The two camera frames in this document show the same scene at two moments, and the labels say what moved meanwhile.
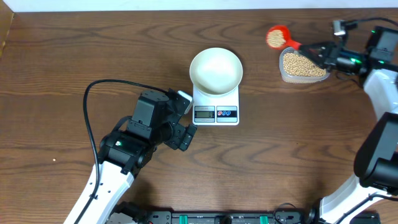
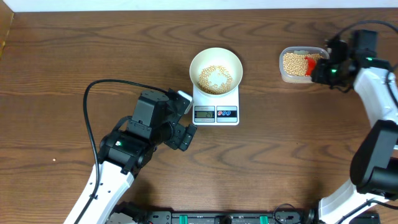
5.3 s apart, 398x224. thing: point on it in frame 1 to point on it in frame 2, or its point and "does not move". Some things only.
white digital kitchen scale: (223, 111) does not move
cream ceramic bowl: (216, 71) does not move
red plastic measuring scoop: (278, 37) to (311, 65)
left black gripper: (180, 132) does not move
